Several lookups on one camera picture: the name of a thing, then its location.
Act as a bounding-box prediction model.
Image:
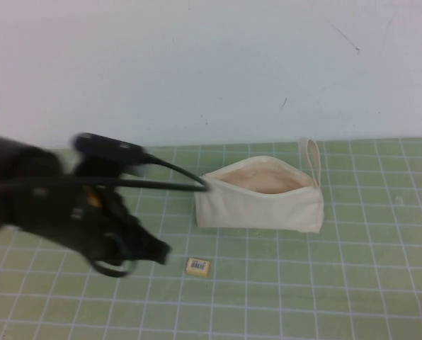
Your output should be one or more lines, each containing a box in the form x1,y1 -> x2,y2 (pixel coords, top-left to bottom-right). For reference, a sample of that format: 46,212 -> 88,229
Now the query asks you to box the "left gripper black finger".
117,196 -> 172,266
87,247 -> 139,279

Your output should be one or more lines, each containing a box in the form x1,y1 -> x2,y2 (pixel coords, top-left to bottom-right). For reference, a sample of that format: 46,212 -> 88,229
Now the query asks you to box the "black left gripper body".
66,166 -> 134,263

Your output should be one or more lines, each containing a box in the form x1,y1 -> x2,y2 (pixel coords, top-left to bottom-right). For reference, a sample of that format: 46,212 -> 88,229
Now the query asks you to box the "yellow eraser with barcode label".
185,257 -> 212,277

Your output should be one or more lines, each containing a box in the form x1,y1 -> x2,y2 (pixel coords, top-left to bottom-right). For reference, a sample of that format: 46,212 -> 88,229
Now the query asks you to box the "cream fabric pencil case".
195,137 -> 324,234

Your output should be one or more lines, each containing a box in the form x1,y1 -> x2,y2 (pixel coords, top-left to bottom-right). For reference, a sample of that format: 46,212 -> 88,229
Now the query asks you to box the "green grid cutting mat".
0,137 -> 422,340

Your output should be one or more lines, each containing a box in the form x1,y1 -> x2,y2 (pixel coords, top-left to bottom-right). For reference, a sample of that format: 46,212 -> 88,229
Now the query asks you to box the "black camera cable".
0,157 -> 212,194

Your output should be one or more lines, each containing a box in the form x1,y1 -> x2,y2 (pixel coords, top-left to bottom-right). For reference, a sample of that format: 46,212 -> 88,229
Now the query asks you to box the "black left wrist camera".
70,132 -> 152,170

